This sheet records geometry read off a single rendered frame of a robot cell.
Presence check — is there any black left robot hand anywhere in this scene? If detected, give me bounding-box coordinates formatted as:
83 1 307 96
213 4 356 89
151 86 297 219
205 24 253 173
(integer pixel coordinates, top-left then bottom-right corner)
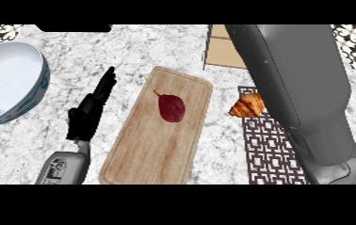
65 66 118 142

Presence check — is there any pale wooden tiered shelf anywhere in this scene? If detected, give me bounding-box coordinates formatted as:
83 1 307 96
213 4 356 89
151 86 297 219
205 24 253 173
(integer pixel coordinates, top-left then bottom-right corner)
202 24 250 71

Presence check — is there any brown white patterned placemat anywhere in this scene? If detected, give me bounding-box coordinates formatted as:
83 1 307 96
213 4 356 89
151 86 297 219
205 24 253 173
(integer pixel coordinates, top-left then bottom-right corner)
236 85 310 185

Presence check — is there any pale wooden cutting board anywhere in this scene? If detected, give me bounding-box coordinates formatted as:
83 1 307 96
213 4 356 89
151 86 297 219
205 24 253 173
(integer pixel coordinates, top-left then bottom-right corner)
98 65 216 185

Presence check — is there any white bowl with blue rim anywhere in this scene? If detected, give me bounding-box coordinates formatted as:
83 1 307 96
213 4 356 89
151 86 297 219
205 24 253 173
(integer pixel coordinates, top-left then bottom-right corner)
0 40 52 125

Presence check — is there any black appliance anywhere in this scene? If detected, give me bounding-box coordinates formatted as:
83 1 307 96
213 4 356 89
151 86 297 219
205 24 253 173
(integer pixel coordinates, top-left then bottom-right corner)
36 24 114 33

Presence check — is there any golden brown croissant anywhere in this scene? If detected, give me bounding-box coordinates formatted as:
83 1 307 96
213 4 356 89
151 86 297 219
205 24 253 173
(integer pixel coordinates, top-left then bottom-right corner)
226 92 266 119

